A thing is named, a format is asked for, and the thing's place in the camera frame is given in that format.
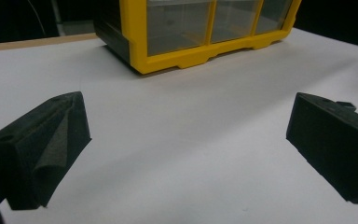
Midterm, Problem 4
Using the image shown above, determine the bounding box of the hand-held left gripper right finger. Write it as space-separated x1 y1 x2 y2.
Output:
286 91 358 204

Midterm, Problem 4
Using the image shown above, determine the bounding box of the metal stand pole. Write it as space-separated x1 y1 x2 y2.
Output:
49 0 65 35

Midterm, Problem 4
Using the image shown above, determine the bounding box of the wooden table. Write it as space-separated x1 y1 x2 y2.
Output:
0 32 99 53

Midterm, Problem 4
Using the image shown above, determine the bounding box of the yellow black drawer cabinet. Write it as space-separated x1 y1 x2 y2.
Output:
92 0 303 75

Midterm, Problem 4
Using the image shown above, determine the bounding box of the grid of clear small drawers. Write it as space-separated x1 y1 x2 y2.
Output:
146 0 293 57

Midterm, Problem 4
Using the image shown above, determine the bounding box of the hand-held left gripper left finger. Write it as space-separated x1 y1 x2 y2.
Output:
0 91 92 211

